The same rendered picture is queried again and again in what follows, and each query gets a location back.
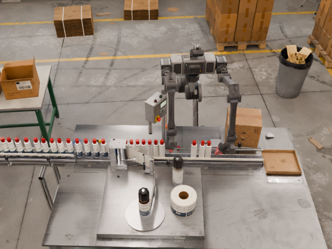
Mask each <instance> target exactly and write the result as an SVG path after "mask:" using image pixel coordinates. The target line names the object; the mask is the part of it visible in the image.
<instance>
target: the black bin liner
mask: <svg viewBox="0 0 332 249"><path fill-rule="evenodd" d="M296 49H297V52H300V51H301V49H302V48H301V47H296ZM288 58H289V57H288V52H287V48H284V49H282V50H281V52H280V56H279V60H280V62H281V63H282V64H283V65H285V66H287V67H292V68H295V69H299V70H305V69H307V68H309V67H311V65H312V63H313V59H314V56H313V54H312V53H310V54H309V55H308V56H307V58H306V59H305V64H296V63H292V62H289V61H287V59H288Z"/></svg>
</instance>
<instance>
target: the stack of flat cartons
mask: <svg viewBox="0 0 332 249"><path fill-rule="evenodd" d="M53 22H54V26H55V29H56V34H57V38H63V37H76V36H89V35H94V26H93V15H92V11H91V5H83V6H78V5H76V6H66V7H55V12H54V20H53Z"/></svg>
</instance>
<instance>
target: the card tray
mask: <svg viewBox="0 0 332 249"><path fill-rule="evenodd" d="M261 153H262V157H263V159H264V161H263V162H264V166H265V171H266V174H301V173H302V170H301V167H300V164H299V160H298V157H297V154H296V151H295V150H280V149H263V151H261Z"/></svg>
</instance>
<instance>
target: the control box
mask: <svg viewBox="0 0 332 249"><path fill-rule="evenodd" d="M160 95H161V93H160V92H156V93H155V94H154V95H152V96H151V97H150V98H149V99H147V100H146V101H145V119H146V120H148V121H150V122H152V123H154V124H155V123H156V122H157V121H158V120H157V117H158V118H159V117H160V118H162V117H163V116H164V115H165V114H166V109H165V110H164V111H163V112H162V113H161V114H160V110H161V109H162V108H163V107H164V106H165V105H166V104H165V105H164V106H163V107H162V108H161V109H160V103H161V102H162V101H164V100H165V99H166V96H165V95H164V96H162V98H159V96H160ZM155 99H156V100H157V103H154V100H155Z"/></svg>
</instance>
